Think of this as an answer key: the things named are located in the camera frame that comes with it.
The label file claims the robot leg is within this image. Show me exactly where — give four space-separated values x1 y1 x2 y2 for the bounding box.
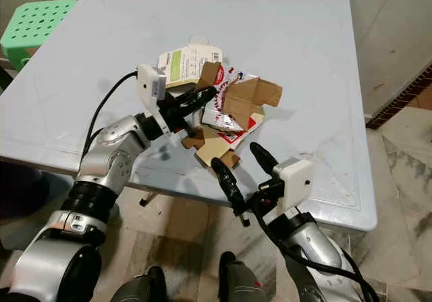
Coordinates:
110 266 167 302
218 251 269 302

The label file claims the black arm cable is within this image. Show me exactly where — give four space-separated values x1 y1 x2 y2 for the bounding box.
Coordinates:
251 206 380 302
84 70 140 158

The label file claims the dark purple bag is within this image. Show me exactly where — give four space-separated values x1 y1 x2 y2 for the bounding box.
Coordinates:
0 160 45 220

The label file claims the robot right leg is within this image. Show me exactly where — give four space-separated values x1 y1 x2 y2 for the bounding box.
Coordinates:
218 251 269 302

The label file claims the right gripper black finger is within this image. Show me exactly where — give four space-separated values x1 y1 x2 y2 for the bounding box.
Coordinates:
248 141 281 178
210 157 250 220

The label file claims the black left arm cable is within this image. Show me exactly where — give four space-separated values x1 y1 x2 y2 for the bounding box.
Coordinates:
84 70 140 158

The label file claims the small brown cardboard scrap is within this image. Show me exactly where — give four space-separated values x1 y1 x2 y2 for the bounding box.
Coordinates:
181 126 241 170

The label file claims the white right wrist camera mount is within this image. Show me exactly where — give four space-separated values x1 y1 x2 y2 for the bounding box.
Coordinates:
271 156 316 215

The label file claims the brown torn cardboard box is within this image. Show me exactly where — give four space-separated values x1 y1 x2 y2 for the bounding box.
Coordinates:
196 61 284 132

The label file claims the robot left leg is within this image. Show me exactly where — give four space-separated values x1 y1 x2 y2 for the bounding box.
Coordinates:
110 266 167 302

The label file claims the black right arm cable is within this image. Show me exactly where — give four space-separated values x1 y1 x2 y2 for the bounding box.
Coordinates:
251 206 380 302

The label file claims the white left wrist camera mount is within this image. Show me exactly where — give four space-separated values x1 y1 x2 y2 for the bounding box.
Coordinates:
136 64 169 138

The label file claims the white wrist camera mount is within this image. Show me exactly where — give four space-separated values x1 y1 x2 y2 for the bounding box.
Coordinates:
136 64 169 138
271 156 316 215

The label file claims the green perforated plastic stool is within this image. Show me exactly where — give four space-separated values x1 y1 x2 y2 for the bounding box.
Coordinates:
0 0 79 71

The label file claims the red and white wrapper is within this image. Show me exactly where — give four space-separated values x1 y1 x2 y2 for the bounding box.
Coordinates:
201 64 265 145

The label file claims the white package with green label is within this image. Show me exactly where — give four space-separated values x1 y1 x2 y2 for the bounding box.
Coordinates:
157 35 225 86

